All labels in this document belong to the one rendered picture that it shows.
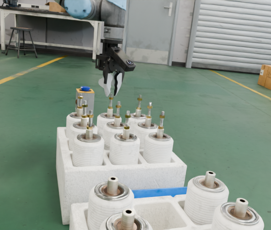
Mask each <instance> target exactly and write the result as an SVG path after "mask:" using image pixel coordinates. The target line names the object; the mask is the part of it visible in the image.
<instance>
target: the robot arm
mask: <svg viewBox="0 0 271 230"><path fill-rule="evenodd" d="M54 1H55V2H57V3H58V4H59V5H60V6H62V7H63V8H64V9H65V10H66V11H67V12H68V13H69V14H70V15H71V16H72V17H73V18H75V19H79V20H91V21H104V26H105V27H104V34H103V37H104V39H101V43H103V48H102V54H101V53H100V54H99V55H96V68H97V69H99V70H101V71H103V78H101V79H99V82H98V83H99V85H100V86H101V87H103V88H104V91H105V94H106V97H108V96H109V94H110V92H111V91H110V89H111V85H112V86H114V87H115V89H114V96H116V95H117V93H118V91H119V89H120V87H121V84H122V82H123V78H124V74H125V72H130V71H133V70H134V69H135V67H136V65H135V64H134V63H133V61H132V60H131V59H130V58H129V57H128V56H127V55H126V54H125V52H124V51H123V50H122V49H121V48H120V47H118V44H122V42H123V40H122V39H123V38H124V26H125V15H126V2H127V0H54ZM97 59H98V65H97ZM110 73H113V76H112V75H111V74H110Z"/></svg>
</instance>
